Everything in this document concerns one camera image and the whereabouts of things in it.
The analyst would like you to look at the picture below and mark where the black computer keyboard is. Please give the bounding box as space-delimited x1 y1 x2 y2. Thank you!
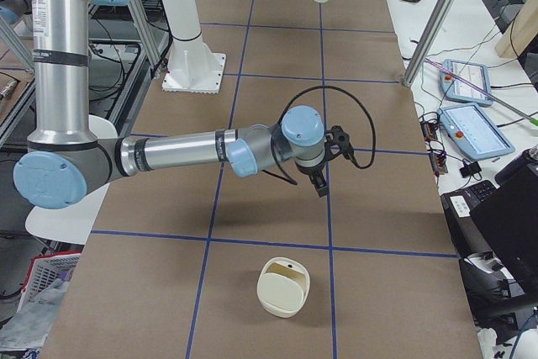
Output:
465 180 497 203

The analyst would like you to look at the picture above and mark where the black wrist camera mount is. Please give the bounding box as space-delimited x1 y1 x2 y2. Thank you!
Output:
324 125 356 163

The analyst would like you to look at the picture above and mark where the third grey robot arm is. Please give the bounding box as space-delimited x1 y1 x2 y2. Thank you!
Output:
1 0 33 31

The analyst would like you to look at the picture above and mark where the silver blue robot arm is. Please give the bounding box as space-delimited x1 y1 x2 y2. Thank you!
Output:
13 0 328 209

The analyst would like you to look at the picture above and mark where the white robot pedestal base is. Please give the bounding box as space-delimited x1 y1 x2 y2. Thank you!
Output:
161 0 226 93

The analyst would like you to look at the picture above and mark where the white laundry basket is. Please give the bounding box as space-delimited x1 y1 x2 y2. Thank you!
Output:
17 251 82 312

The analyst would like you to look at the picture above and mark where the aluminium frame post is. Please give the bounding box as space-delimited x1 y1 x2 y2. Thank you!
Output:
402 0 455 87

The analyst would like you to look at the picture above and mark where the near blue teach pendant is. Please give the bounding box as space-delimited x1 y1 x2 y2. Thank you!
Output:
437 103 515 161

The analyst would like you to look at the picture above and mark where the cream white ceramic bowl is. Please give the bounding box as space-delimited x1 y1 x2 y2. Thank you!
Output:
256 257 310 318

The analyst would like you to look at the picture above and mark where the far blue teach pendant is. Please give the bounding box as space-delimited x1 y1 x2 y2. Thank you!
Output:
440 59 493 107

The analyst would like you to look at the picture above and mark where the blue teach pendant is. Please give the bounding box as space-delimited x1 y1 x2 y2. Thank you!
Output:
437 103 515 161
440 59 493 107

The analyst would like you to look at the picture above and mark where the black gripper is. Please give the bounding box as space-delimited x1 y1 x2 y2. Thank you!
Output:
296 153 327 197

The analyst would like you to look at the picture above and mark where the white plastic chair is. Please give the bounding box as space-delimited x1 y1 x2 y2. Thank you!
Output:
25 114 119 245

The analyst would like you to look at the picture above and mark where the black box with label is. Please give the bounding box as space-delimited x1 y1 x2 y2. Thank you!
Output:
440 190 490 257

